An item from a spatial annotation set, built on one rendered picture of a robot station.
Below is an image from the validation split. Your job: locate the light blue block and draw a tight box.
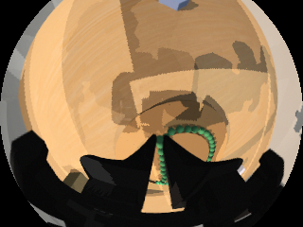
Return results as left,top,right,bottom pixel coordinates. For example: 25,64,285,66
159,0,189,10

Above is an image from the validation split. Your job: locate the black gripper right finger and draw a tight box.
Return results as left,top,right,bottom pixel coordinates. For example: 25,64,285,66
162,135,243,209

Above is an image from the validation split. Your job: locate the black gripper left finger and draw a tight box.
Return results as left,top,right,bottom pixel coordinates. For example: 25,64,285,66
80,135,156,209

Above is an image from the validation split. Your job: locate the white cube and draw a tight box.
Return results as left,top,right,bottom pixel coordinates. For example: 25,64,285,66
238,164,245,175

